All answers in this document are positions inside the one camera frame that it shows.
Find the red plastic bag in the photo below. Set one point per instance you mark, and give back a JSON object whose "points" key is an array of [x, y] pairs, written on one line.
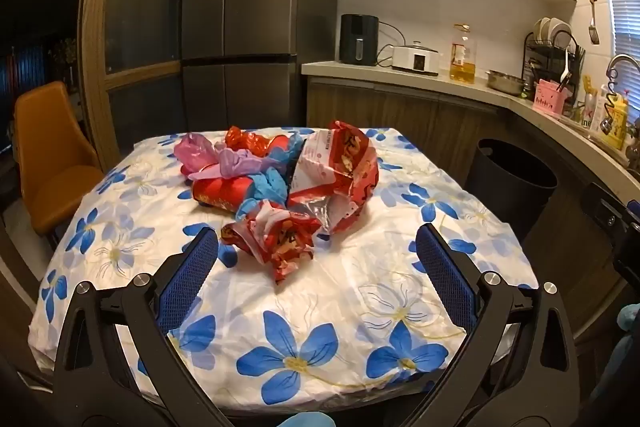
{"points": [[245, 139]]}

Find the hanging slotted spatula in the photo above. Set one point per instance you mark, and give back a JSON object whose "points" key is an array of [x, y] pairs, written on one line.
{"points": [[593, 34]]}

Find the orange chair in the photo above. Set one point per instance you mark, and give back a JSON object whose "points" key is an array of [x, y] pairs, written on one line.
{"points": [[50, 147]]}

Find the steel sink faucet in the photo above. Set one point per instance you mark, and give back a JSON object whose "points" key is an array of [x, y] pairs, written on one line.
{"points": [[620, 61]]}

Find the large cooking oil bottle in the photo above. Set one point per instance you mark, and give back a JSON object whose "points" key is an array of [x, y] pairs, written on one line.
{"points": [[462, 69]]}

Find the white ladle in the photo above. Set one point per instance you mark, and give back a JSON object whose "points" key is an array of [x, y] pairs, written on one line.
{"points": [[566, 64]]}

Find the yellow detergent bottle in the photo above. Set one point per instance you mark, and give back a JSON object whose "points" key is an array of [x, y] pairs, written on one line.
{"points": [[621, 122]]}

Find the steel mixing bowl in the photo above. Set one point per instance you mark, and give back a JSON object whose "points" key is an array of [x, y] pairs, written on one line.
{"points": [[505, 83]]}

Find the purple plastic bag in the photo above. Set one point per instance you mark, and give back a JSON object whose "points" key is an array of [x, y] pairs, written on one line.
{"points": [[235, 164]]}

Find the blue plastic bag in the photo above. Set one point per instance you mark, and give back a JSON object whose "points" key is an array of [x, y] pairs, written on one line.
{"points": [[294, 146], [267, 187]]}

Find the white green drink can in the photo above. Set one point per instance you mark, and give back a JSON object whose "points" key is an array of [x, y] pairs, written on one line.
{"points": [[589, 112]]}

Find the white plate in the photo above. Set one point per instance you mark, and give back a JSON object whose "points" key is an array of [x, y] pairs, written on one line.
{"points": [[550, 29]]}

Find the red paper cup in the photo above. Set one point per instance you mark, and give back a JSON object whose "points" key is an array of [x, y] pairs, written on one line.
{"points": [[220, 192]]}

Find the dark grey refrigerator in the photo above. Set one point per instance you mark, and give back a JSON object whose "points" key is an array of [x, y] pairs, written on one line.
{"points": [[250, 7]]}

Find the black air fryer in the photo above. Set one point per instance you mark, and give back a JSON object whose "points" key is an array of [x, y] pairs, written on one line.
{"points": [[357, 39]]}

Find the wooden glass door cabinet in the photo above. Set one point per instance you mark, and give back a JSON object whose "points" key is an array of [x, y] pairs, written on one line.
{"points": [[140, 22]]}

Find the large red snack bag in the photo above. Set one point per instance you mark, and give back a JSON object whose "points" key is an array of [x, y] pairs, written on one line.
{"points": [[350, 157]]}

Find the pink utensil holder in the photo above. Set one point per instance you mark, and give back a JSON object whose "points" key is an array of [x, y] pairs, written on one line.
{"points": [[549, 99]]}

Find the blue floral white tablecloth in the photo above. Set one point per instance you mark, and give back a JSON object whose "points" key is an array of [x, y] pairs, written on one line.
{"points": [[325, 322]]}

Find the steel kitchen sink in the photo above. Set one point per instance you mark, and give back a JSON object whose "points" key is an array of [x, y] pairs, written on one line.
{"points": [[615, 152]]}

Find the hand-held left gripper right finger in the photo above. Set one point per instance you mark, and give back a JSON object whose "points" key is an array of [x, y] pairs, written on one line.
{"points": [[440, 272]]}

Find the black round bin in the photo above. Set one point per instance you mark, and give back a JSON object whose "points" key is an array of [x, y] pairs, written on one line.
{"points": [[510, 187]]}

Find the window blind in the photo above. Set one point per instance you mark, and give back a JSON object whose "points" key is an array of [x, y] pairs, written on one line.
{"points": [[625, 22]]}

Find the pink plastic bag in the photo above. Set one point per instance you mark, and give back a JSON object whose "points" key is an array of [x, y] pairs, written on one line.
{"points": [[195, 152]]}

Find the red wrapper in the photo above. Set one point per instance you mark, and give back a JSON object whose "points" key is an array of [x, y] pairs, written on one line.
{"points": [[280, 242]]}

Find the white electric cooker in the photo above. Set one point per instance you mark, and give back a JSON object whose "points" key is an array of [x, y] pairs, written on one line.
{"points": [[415, 59]]}

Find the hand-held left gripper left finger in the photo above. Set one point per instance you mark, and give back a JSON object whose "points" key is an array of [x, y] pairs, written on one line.
{"points": [[187, 277]]}

